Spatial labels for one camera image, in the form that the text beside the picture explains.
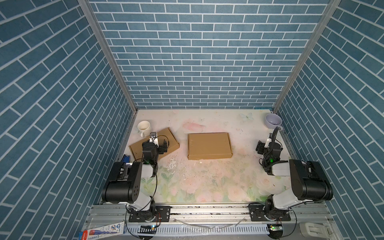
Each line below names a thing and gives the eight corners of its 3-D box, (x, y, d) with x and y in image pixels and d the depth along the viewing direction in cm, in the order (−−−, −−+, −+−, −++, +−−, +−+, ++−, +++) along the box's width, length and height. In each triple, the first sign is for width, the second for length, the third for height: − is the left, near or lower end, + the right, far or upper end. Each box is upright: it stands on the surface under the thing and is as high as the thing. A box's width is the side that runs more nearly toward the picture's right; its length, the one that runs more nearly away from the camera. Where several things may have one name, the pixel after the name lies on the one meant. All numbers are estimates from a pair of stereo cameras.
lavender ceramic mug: (264, 130, 110) (267, 124, 105) (264, 117, 118) (267, 112, 113) (278, 134, 108) (282, 128, 103) (278, 121, 116) (282, 115, 111)
